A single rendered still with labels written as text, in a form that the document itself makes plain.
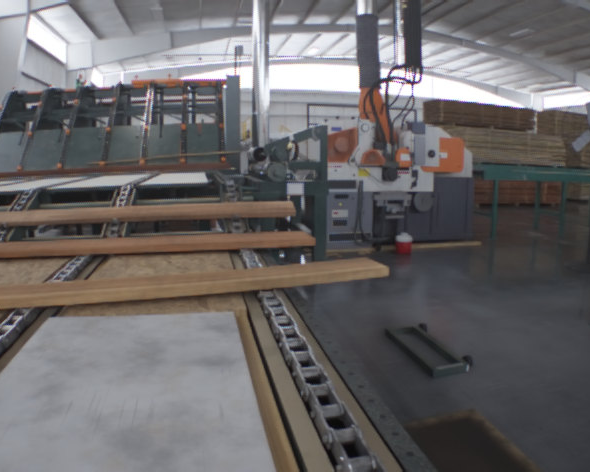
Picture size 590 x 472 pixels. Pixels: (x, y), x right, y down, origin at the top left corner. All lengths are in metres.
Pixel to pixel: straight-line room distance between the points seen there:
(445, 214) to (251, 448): 6.27
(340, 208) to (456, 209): 1.93
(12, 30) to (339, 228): 10.32
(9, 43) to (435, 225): 11.15
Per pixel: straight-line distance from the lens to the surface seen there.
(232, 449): 0.62
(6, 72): 13.17
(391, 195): 5.87
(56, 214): 2.50
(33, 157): 7.38
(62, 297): 1.20
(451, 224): 6.82
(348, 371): 0.84
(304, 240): 1.81
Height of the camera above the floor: 1.20
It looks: 10 degrees down
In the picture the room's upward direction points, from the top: straight up
